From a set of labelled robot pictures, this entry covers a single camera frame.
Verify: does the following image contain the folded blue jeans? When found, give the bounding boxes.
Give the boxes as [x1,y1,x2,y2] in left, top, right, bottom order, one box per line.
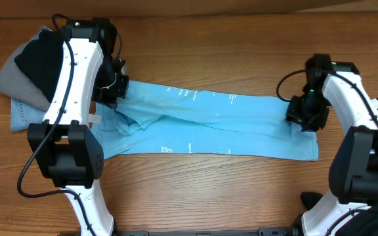
[10,98,46,132]

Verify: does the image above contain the light blue printed t-shirt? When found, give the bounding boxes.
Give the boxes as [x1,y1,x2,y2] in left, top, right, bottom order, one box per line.
[91,81,319,161]

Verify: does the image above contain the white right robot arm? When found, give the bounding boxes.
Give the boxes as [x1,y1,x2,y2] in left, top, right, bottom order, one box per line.
[280,54,378,235]

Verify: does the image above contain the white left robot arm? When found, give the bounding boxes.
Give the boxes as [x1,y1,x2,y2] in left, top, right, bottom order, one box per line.
[16,18,129,235]

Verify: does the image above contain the folded grey garment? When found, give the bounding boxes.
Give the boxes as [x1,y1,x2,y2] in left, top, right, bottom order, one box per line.
[0,26,50,111]

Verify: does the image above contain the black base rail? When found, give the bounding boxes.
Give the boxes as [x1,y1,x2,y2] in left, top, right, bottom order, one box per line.
[113,226,303,236]

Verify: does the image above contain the folded black garment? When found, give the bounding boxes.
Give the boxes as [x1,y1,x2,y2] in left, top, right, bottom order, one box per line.
[14,29,64,103]

